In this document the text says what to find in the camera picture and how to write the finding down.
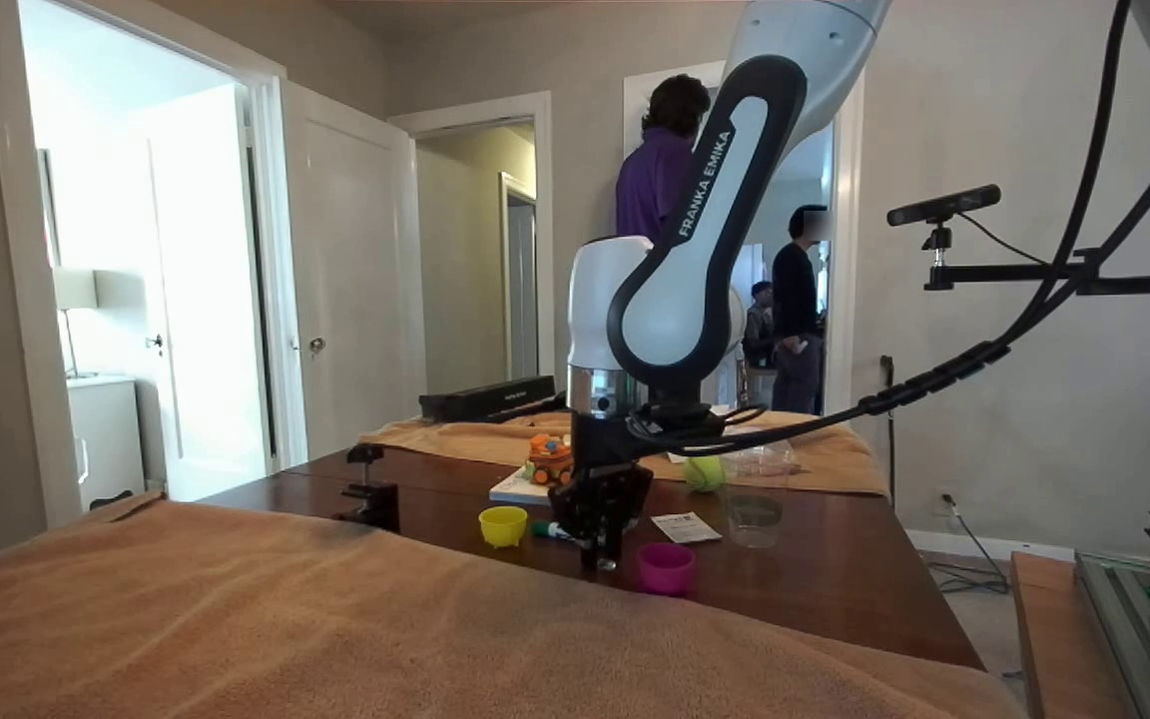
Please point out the clear glass measuring cup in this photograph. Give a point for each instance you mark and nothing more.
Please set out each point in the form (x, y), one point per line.
(751, 520)

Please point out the long black case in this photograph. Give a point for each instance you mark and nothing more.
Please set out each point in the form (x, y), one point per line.
(490, 398)

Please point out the small pink bowl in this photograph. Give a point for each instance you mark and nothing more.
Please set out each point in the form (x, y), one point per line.
(670, 570)

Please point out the plain tan towel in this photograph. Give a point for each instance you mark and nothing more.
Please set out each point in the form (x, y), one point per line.
(336, 626)

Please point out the white cabinet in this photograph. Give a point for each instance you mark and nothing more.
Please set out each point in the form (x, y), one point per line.
(104, 442)

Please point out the yellow-green tennis ball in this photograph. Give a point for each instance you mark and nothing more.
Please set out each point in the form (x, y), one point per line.
(709, 474)

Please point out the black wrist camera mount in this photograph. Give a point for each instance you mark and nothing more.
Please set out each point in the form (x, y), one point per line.
(658, 434)

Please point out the person in purple shirt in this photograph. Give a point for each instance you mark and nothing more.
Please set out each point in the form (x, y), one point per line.
(658, 171)

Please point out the Anthony Browne picture book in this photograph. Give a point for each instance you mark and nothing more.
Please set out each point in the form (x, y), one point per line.
(516, 484)

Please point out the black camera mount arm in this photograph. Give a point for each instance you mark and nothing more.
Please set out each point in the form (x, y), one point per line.
(1056, 278)

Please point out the black stereo camera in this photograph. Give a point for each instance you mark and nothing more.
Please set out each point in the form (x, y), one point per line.
(943, 205)

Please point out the clear plastic bag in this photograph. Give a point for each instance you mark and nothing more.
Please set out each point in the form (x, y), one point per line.
(767, 462)

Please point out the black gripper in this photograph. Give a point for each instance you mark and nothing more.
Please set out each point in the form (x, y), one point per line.
(602, 494)

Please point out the white shade lamp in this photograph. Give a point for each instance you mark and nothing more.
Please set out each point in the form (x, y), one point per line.
(99, 289)

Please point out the black table clamp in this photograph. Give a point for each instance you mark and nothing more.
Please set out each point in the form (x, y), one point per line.
(373, 494)

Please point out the tan towel with blocks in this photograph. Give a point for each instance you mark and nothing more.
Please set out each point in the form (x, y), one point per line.
(815, 462)

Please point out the white room door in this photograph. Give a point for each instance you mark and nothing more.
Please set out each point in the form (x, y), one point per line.
(357, 279)

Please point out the orange tiger toy car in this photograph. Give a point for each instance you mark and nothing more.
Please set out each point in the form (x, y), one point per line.
(550, 455)

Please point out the small yellow bowl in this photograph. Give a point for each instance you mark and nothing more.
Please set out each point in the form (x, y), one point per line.
(504, 523)

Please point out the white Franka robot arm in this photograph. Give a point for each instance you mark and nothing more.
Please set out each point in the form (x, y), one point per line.
(670, 303)

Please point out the white wipe packet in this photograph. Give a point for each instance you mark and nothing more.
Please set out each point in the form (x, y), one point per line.
(686, 528)

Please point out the white wall outlet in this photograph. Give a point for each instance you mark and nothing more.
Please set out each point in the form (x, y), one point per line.
(950, 506)

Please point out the person in dark shirt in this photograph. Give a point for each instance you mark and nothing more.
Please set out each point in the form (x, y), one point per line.
(795, 302)

